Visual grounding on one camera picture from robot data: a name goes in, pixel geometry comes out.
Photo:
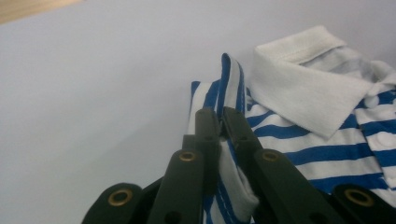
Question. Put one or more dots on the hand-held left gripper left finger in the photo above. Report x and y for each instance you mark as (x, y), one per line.
(186, 186)

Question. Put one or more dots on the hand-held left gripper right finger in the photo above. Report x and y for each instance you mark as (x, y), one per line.
(280, 186)

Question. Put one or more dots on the white table sheet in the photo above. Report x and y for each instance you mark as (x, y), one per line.
(93, 93)

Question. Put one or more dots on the blue white striped baby romper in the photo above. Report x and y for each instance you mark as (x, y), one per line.
(311, 93)

